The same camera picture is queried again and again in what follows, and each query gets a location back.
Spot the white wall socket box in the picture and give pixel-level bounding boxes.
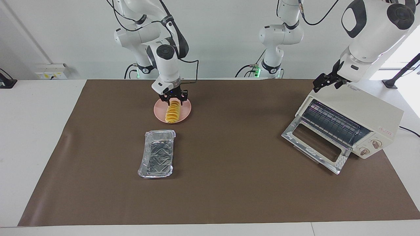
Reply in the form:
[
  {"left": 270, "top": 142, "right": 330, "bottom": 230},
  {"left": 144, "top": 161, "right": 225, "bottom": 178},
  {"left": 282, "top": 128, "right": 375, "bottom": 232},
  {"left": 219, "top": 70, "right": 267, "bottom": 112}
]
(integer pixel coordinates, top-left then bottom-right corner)
[{"left": 35, "top": 63, "right": 71, "bottom": 80}]

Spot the aluminium foil tray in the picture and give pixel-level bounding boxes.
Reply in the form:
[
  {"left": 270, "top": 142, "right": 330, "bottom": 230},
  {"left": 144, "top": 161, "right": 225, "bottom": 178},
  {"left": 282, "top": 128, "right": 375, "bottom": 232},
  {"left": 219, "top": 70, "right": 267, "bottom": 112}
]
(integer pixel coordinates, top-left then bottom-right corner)
[{"left": 137, "top": 129, "right": 177, "bottom": 179}]

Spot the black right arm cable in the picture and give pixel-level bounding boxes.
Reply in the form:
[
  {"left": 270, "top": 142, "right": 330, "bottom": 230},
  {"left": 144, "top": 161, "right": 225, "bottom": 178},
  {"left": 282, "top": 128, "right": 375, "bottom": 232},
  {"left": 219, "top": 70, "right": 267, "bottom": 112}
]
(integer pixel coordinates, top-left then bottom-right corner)
[{"left": 112, "top": 0, "right": 200, "bottom": 86}]

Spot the black oven power cable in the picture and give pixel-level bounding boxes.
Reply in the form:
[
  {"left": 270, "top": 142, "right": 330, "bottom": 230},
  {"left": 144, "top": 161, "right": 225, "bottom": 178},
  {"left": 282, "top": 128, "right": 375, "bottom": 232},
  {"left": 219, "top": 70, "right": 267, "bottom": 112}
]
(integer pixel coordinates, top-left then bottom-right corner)
[{"left": 398, "top": 126, "right": 420, "bottom": 138}]

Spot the sliced yellow bread loaf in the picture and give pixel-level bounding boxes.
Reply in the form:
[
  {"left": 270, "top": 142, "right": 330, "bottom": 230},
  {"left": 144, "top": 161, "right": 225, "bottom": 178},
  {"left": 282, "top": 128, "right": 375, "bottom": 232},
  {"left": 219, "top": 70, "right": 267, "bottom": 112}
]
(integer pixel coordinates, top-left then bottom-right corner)
[{"left": 165, "top": 100, "right": 181, "bottom": 124}]

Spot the black left base cable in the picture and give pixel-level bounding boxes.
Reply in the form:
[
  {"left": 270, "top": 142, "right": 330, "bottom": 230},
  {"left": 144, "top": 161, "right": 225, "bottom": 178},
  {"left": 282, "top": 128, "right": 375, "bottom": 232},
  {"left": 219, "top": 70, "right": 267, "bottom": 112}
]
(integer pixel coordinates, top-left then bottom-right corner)
[{"left": 234, "top": 49, "right": 266, "bottom": 78}]

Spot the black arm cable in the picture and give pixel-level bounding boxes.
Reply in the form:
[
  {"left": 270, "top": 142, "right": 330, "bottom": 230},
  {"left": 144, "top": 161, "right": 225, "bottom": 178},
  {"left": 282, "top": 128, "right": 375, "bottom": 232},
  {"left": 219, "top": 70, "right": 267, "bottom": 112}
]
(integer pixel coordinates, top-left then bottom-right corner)
[
  {"left": 112, "top": 0, "right": 200, "bottom": 86},
  {"left": 276, "top": 0, "right": 340, "bottom": 26}
]

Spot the black stand base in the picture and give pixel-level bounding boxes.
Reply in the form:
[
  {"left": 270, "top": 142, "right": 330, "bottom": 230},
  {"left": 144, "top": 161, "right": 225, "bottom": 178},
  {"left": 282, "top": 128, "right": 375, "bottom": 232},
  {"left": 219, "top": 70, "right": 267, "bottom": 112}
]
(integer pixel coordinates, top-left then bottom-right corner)
[{"left": 0, "top": 68, "right": 18, "bottom": 89}]

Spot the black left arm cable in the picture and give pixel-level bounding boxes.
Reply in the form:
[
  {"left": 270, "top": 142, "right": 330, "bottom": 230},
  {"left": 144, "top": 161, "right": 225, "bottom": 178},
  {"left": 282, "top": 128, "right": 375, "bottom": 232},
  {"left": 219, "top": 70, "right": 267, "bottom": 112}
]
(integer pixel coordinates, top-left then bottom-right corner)
[{"left": 276, "top": 0, "right": 340, "bottom": 26}]

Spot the black right base cable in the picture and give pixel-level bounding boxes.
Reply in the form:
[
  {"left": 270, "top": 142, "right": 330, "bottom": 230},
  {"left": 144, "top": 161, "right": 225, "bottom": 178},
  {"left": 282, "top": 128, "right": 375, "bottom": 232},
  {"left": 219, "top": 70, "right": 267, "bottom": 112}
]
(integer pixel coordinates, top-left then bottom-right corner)
[{"left": 124, "top": 63, "right": 138, "bottom": 79}]

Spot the black base cable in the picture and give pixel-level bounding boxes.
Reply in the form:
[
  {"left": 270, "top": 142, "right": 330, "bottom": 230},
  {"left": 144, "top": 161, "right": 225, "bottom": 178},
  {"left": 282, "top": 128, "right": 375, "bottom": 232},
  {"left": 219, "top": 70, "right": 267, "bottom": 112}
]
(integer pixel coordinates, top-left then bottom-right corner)
[
  {"left": 234, "top": 49, "right": 266, "bottom": 78},
  {"left": 124, "top": 63, "right": 138, "bottom": 79}
]

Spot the black slanted camera stand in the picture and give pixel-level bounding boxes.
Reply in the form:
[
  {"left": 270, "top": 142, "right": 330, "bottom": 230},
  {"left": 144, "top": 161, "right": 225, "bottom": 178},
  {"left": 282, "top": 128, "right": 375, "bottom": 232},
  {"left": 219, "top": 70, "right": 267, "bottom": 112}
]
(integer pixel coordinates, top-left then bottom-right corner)
[{"left": 382, "top": 53, "right": 420, "bottom": 89}]

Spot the metal oven wire rack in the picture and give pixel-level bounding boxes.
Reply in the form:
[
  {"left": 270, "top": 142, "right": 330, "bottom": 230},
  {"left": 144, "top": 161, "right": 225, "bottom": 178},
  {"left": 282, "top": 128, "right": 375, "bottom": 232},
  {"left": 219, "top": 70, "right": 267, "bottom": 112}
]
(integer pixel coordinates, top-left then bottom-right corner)
[{"left": 301, "top": 98, "right": 365, "bottom": 147}]

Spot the glass oven door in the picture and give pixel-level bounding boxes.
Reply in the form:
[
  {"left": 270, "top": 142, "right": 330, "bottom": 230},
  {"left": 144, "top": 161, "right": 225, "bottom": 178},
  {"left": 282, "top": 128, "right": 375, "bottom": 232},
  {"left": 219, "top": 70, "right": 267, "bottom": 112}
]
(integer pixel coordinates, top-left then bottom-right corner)
[{"left": 281, "top": 115, "right": 354, "bottom": 175}]

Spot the white toaster oven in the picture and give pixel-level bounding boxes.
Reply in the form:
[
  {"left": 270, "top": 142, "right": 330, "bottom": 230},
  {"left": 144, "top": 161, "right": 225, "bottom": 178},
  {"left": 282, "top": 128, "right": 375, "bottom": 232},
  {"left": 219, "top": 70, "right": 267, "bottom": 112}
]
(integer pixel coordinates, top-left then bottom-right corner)
[{"left": 295, "top": 79, "right": 405, "bottom": 160}]

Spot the pink round plate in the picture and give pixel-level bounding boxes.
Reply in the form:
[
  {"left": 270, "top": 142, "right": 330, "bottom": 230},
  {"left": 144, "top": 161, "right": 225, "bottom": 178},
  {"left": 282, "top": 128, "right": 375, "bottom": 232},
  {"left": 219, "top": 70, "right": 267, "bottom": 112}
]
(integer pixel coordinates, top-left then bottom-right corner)
[{"left": 153, "top": 95, "right": 192, "bottom": 124}]

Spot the brown table mat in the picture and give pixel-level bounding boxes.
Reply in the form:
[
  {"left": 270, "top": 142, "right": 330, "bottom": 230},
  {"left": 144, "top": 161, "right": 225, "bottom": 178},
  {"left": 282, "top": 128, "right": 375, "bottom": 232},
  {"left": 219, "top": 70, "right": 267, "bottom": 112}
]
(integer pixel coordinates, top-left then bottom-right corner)
[{"left": 18, "top": 79, "right": 420, "bottom": 227}]

